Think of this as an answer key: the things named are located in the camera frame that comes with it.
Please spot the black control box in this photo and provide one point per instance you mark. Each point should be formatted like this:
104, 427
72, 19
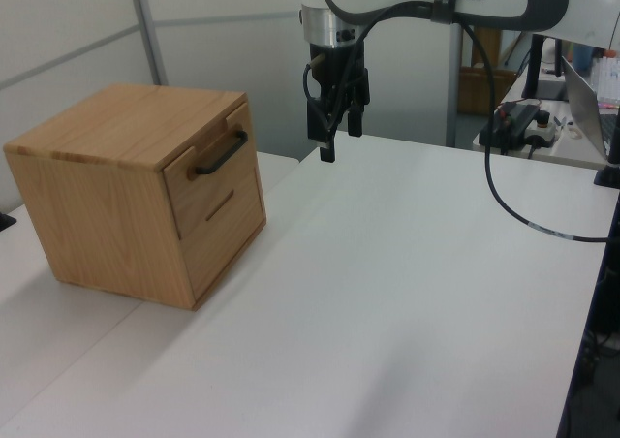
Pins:
508, 125

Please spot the grey laptop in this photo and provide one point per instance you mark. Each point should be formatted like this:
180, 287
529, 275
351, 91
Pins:
588, 108

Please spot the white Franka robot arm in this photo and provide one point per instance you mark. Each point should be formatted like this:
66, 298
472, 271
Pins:
489, 2

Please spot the red emergency stop button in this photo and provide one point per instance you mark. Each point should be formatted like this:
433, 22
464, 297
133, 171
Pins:
541, 127

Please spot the grey metal post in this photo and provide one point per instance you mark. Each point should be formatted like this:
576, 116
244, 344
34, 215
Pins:
456, 84

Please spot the black monitor stand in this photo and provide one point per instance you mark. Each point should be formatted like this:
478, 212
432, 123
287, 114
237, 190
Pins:
536, 70

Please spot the grey partition post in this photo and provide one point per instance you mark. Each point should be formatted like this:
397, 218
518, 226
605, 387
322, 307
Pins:
150, 31

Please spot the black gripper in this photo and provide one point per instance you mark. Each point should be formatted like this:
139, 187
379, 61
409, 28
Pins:
334, 70

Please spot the brown cardboard box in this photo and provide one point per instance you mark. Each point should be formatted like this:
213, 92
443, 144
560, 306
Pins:
484, 91

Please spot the wooden cabinet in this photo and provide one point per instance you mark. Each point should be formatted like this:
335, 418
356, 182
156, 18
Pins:
106, 205

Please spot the black clamp base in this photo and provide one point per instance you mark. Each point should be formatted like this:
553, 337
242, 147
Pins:
609, 175

